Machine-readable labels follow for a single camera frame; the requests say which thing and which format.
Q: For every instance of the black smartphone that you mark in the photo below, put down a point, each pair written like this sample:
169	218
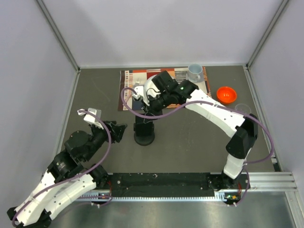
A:
142	127

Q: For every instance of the pink handled fork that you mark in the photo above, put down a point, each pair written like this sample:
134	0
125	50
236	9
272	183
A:
137	82

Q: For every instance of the black phone stand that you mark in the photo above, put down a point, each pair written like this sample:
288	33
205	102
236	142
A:
144	141

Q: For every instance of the light blue mug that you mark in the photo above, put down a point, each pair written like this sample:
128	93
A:
195	73

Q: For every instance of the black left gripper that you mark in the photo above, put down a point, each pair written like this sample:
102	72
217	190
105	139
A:
118	129

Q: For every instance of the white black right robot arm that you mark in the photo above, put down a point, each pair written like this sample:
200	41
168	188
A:
161	90

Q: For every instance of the colourful patchwork placemat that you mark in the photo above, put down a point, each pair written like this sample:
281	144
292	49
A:
128	78

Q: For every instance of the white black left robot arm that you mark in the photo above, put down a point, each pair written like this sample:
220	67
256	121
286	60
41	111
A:
62	183

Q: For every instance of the orange plastic bowl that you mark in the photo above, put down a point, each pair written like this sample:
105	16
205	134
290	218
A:
226	95

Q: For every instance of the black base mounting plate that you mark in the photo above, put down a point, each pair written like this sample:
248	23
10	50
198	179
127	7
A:
166	184

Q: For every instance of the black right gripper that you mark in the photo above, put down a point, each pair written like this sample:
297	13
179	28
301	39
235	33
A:
152	110

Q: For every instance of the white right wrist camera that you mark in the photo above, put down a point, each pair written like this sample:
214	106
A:
143	93

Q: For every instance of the white paper plate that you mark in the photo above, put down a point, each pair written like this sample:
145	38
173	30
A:
150	89

